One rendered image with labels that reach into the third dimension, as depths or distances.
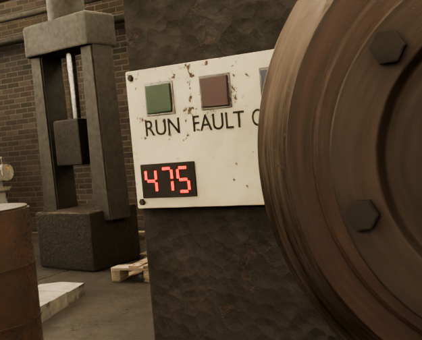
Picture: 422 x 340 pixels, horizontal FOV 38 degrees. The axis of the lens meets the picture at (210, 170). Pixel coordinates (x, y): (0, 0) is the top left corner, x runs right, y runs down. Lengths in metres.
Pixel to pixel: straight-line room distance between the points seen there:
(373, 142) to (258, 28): 0.33
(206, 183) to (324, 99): 0.28
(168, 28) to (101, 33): 5.20
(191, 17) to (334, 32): 0.29
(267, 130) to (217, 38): 0.23
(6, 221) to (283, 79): 2.71
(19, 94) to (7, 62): 0.50
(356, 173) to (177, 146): 0.36
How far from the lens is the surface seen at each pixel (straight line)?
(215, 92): 0.75
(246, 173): 0.74
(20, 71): 9.30
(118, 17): 7.88
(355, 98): 0.47
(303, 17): 0.58
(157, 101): 0.79
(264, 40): 0.76
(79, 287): 4.99
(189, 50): 0.80
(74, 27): 6.02
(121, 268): 5.32
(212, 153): 0.76
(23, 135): 9.28
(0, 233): 3.19
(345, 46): 0.52
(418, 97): 0.47
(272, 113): 0.58
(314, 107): 0.55
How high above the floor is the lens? 1.15
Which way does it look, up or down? 3 degrees down
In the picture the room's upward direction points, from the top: 5 degrees counter-clockwise
